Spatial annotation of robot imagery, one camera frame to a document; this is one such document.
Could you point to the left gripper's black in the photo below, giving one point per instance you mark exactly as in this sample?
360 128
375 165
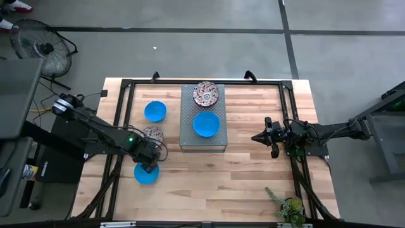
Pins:
148 156

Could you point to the small green potted plant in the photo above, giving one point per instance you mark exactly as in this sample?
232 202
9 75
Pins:
292 210

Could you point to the black box with white lettering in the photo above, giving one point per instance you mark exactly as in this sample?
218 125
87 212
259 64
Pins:
60 168

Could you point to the grey perforated metal riser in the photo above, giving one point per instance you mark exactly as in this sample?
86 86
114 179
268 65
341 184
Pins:
190 139

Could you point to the grey desk top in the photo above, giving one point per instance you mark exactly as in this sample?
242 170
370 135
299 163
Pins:
16 152
19 95

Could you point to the floral patterned mini bowl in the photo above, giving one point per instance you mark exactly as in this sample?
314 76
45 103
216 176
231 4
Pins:
155 133
206 94

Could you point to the small black square box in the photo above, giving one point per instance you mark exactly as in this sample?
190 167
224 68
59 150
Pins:
104 93

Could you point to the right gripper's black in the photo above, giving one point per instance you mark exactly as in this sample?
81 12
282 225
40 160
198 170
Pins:
276 137

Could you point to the dark grey metal stand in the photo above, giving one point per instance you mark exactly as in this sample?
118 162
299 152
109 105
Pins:
381 149

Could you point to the blue plastic mini bowl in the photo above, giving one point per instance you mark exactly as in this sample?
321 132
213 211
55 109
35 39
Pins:
206 124
155 111
140 177

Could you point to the black floor fan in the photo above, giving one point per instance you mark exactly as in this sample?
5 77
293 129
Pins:
47 48

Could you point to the person's foot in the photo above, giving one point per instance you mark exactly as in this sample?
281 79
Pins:
6 24
20 6

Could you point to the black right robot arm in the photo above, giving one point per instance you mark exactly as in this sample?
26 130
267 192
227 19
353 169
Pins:
332 130

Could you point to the black aluminium table frame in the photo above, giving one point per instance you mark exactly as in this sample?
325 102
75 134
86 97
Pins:
145 82

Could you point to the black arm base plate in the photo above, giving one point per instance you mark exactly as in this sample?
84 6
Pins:
91 149
316 152

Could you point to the silver frame bracket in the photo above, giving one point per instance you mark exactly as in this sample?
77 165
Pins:
284 225
117 224

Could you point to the yellow labelled can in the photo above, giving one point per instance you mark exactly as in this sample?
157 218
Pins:
30 172

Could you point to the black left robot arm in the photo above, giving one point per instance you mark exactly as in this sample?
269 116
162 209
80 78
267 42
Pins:
101 130

